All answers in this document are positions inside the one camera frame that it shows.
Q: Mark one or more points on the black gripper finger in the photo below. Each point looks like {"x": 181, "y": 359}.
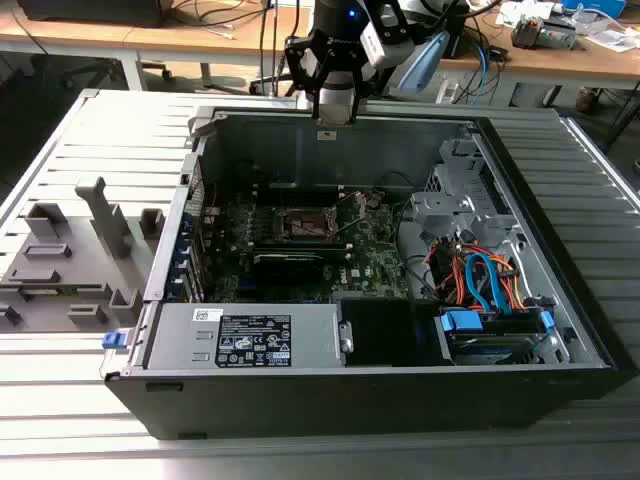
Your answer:
{"x": 362, "y": 75}
{"x": 295, "y": 55}

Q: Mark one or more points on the thin metal locking lever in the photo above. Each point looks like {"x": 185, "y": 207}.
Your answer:
{"x": 352, "y": 227}
{"x": 347, "y": 199}

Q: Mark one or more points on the CPU socket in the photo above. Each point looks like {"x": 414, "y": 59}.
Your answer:
{"x": 305, "y": 222}

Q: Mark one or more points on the CPU cooler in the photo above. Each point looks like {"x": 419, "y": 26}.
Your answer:
{"x": 527, "y": 32}

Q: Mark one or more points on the black RAM slot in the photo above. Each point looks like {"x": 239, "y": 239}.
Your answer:
{"x": 300, "y": 248}
{"x": 300, "y": 243}

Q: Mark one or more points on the blue expansion slot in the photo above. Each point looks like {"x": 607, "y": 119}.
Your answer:
{"x": 248, "y": 285}

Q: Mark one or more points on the white power strip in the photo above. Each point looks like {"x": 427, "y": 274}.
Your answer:
{"x": 447, "y": 90}

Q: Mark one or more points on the black upright box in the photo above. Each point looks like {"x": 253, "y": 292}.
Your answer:
{"x": 455, "y": 35}

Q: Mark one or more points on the round coin battery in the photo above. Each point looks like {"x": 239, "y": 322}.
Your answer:
{"x": 372, "y": 202}

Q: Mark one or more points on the silver drive cage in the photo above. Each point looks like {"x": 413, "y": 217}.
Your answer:
{"x": 440, "y": 205}

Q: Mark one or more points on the white papers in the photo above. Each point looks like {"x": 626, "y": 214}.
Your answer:
{"x": 515, "y": 9}

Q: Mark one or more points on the green motherboard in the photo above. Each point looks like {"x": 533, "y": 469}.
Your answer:
{"x": 380, "y": 260}

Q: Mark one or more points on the wooden desk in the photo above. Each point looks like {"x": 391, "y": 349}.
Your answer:
{"x": 100, "y": 35}
{"x": 550, "y": 62}

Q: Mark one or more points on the silver metal device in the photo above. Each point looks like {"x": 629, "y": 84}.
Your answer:
{"x": 560, "y": 35}

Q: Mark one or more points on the black graphics card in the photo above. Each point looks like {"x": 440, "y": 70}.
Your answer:
{"x": 285, "y": 272}

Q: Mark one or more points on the blue box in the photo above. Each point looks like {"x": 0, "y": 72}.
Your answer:
{"x": 595, "y": 5}

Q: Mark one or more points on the clear plastic bag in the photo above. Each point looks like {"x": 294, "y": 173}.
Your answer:
{"x": 612, "y": 39}

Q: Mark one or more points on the hard disk in blue carrier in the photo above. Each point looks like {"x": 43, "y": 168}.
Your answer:
{"x": 465, "y": 322}

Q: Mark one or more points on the grey parts rack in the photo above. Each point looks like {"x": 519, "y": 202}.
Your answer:
{"x": 80, "y": 250}

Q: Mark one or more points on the grey power supply unit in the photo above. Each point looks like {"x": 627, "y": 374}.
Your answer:
{"x": 175, "y": 335}

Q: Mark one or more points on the black PC case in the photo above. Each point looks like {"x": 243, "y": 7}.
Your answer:
{"x": 300, "y": 405}

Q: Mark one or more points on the blue case latch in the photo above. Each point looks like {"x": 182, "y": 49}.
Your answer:
{"x": 112, "y": 341}

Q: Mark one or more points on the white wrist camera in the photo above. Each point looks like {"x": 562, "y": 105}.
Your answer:
{"x": 372, "y": 47}

